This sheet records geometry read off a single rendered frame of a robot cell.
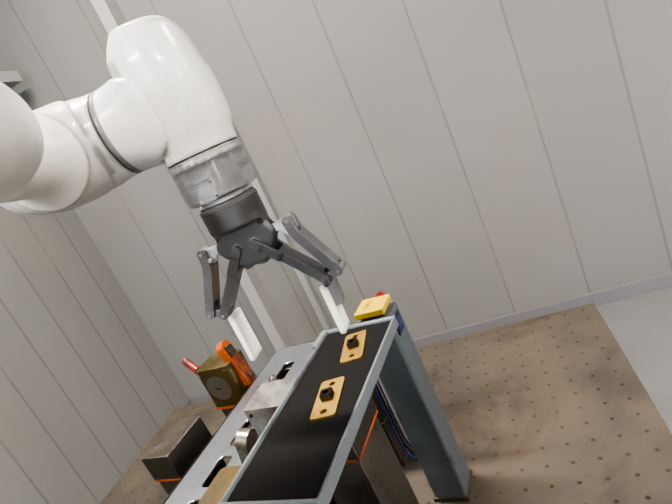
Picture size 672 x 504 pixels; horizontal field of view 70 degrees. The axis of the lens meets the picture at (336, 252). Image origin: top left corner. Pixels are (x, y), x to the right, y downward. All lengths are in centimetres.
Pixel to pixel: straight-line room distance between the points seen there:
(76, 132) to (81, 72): 271
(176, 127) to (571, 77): 225
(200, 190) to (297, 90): 213
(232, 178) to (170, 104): 10
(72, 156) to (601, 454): 104
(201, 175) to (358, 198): 217
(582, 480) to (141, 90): 99
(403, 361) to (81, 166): 62
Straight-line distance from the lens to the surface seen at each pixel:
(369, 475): 72
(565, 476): 112
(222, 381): 128
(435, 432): 101
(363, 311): 89
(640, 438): 117
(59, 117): 59
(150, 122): 56
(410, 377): 93
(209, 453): 108
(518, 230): 273
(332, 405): 67
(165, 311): 350
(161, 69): 56
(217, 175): 56
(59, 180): 57
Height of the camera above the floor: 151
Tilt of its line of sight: 15 degrees down
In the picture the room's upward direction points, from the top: 25 degrees counter-clockwise
